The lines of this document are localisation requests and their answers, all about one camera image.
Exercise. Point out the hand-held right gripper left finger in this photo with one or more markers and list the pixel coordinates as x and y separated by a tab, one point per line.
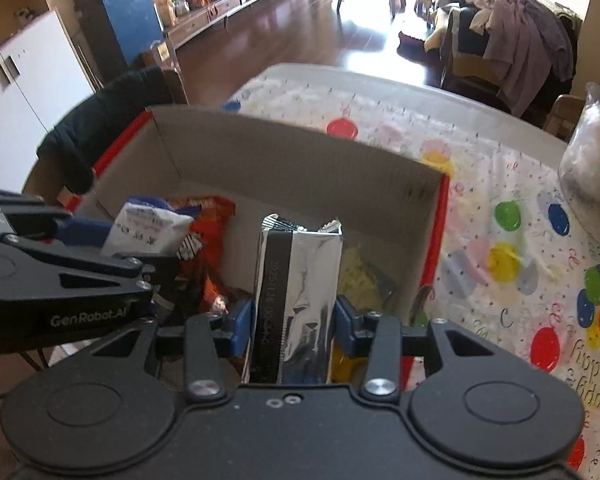
241	327

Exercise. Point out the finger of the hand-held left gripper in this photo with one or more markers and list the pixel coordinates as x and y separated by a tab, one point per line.
130	270
80	232

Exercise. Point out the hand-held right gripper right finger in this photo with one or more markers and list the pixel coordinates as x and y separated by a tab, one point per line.
347	327

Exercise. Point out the white blue snack packet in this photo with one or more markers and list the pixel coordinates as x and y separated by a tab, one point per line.
145	232

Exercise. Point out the pale yellow snack packet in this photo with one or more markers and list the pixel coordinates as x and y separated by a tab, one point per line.
365	275

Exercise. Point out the silver foil snack packet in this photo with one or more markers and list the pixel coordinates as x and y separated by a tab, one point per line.
305	285

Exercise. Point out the orange snack packet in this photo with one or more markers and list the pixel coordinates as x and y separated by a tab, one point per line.
210	220

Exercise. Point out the red cardboard box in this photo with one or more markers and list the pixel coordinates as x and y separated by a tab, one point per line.
305	160

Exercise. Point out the black jacket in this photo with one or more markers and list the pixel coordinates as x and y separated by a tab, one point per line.
110	110

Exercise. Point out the white cabinet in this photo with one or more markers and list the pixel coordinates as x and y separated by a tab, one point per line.
25	110

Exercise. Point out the blue cabinet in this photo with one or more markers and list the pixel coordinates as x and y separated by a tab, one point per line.
130	20

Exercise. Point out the wooden TV cabinet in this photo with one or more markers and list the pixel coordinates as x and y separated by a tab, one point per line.
215	7

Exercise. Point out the yellow blanket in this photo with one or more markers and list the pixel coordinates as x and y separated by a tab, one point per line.
462	67

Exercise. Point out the clear plastic bag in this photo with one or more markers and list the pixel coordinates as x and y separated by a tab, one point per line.
595	170

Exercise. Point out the dark red floor cushion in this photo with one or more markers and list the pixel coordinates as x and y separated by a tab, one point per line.
411	41

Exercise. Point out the chair piled with clothes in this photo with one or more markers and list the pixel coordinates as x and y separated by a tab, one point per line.
460	40

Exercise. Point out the small wooden stool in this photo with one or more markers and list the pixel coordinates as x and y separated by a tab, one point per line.
424	4

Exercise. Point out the purple garment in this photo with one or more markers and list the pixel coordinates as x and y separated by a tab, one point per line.
525	45

